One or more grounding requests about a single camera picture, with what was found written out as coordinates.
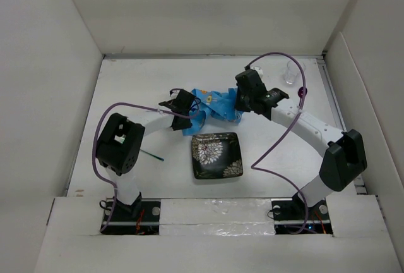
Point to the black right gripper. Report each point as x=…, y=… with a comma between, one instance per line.
x=238, y=104

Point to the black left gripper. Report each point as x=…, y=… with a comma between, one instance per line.
x=187, y=124

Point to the blue patterned cloth napkin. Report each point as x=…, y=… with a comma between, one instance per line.
x=216, y=105

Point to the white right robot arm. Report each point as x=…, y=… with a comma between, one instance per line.
x=343, y=152

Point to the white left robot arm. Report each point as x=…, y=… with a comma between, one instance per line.
x=119, y=136

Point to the purple metal spoon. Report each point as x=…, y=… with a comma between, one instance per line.
x=302, y=92

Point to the iridescent metal fork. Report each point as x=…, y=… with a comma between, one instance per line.
x=152, y=155

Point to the black floral square plate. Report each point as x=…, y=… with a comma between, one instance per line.
x=216, y=156

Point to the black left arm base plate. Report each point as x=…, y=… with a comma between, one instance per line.
x=146, y=222

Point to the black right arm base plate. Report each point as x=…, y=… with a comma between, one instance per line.
x=288, y=220

